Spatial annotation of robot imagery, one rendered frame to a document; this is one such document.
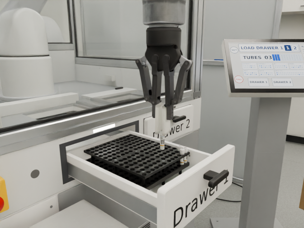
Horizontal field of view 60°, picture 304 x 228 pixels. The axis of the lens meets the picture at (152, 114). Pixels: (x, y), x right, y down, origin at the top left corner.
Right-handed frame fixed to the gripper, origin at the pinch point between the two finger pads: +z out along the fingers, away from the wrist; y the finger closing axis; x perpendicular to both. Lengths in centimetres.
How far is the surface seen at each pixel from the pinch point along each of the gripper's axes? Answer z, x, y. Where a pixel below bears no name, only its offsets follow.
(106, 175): 11.9, 10.3, 9.2
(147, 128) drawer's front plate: 11.0, -21.9, 15.3
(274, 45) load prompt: -16, -94, -18
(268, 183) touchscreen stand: 57, -90, -24
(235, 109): 36, -168, 9
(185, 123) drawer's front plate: 14.7, -44.1, 9.6
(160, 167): 10.7, 3.3, -1.0
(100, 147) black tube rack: 10.8, -0.3, 18.7
